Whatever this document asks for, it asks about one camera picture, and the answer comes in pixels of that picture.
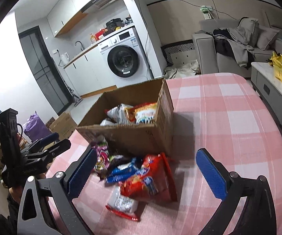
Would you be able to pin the purple plastic bag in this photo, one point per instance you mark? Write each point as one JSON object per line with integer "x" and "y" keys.
{"x": 35, "y": 129}

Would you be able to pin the small cardboard box on floor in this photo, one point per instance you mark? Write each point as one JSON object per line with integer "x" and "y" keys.
{"x": 64, "y": 125}

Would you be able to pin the blue oreo snack pack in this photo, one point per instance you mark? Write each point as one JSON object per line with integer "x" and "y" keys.
{"x": 124, "y": 171}

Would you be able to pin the purple colourful snack pack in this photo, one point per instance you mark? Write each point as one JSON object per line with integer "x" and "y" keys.
{"x": 101, "y": 147}

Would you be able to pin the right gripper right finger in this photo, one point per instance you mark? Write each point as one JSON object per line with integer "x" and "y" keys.
{"x": 258, "y": 215}

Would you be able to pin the brown cardboard box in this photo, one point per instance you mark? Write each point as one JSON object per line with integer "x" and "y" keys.
{"x": 108, "y": 117}

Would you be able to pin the white electric kettle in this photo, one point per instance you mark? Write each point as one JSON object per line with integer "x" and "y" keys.
{"x": 65, "y": 58}

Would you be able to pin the white marble coffee table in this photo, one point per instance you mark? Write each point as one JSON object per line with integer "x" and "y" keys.
{"x": 269, "y": 87}

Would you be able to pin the white red snack pack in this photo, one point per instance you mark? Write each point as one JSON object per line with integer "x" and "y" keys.
{"x": 125, "y": 207}

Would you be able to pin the white washing machine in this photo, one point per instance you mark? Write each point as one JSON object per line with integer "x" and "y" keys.
{"x": 125, "y": 58}

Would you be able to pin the pink plaid tablecloth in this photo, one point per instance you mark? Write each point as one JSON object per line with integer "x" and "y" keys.
{"x": 220, "y": 112}

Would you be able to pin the white kitchen base cabinets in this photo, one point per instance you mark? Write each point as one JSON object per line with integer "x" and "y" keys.
{"x": 90, "y": 73}

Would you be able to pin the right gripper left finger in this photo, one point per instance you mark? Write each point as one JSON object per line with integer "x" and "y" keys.
{"x": 35, "y": 216}

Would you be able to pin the red oreo snack bag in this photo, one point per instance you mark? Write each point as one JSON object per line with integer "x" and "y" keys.
{"x": 154, "y": 182}

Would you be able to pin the range hood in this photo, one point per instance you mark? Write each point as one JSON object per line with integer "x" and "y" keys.
{"x": 94, "y": 6}

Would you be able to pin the white upper cabinets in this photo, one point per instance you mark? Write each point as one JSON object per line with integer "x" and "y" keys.
{"x": 64, "y": 15}

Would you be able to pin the clothes pile on sofa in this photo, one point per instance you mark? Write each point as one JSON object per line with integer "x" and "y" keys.
{"x": 239, "y": 42}

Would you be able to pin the kitchen faucet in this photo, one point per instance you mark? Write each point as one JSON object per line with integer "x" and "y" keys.
{"x": 81, "y": 45}

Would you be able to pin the white power strip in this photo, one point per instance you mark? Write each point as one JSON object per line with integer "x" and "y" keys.
{"x": 207, "y": 12}

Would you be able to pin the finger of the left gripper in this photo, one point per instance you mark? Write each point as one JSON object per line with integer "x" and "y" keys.
{"x": 57, "y": 149}
{"x": 40, "y": 144}

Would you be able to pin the black rice cooker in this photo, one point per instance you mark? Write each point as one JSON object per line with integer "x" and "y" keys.
{"x": 114, "y": 23}

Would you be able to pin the noodle snack bag in box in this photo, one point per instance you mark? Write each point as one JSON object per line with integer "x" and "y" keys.
{"x": 142, "y": 114}

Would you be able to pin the dark glass door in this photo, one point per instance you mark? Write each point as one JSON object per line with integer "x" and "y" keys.
{"x": 44, "y": 70}

